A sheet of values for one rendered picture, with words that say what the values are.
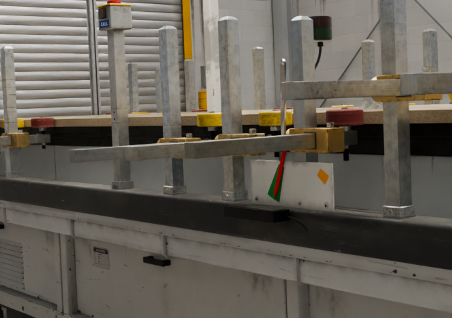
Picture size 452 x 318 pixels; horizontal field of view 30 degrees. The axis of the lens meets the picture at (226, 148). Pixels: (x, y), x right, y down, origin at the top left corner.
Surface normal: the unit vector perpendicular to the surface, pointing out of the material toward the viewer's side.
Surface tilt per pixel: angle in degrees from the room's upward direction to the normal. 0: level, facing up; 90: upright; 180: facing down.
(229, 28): 90
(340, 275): 90
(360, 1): 90
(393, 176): 90
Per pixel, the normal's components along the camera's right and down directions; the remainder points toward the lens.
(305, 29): 0.62, 0.02
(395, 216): -0.79, 0.07
